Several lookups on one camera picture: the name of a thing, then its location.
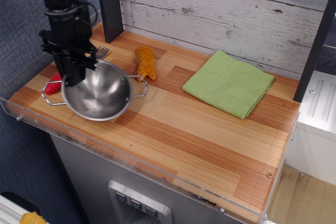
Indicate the steel bowl with wire handles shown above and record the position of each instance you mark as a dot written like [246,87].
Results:
[105,93]

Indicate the silver dispenser button panel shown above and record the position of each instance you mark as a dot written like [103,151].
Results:
[131,206]

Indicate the yellow object bottom left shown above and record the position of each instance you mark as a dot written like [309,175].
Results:
[32,218]

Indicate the dark left vertical post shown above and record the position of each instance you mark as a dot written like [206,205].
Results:
[111,19]

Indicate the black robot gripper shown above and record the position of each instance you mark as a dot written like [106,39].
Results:
[69,35]

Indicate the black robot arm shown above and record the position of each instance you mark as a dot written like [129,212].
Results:
[21,22]

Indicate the orange plush lobster tail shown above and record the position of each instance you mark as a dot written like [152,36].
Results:
[145,60]

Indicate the white toy sink unit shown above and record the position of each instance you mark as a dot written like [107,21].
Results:
[311,148]

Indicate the white tray bottom left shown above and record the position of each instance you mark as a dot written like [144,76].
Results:
[10,212]

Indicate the fork with red handle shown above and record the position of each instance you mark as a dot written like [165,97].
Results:
[53,85]

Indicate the green folded cloth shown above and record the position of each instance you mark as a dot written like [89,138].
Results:
[229,84]

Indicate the grey toy fridge cabinet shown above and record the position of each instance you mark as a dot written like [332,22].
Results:
[90,172]

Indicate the dark vertical post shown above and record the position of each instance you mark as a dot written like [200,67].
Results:
[316,48]
[111,19]

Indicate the dark right vertical post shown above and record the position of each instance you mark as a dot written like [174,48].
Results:
[316,48]

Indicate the clear acrylic edge guard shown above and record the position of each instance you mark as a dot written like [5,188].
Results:
[228,163]

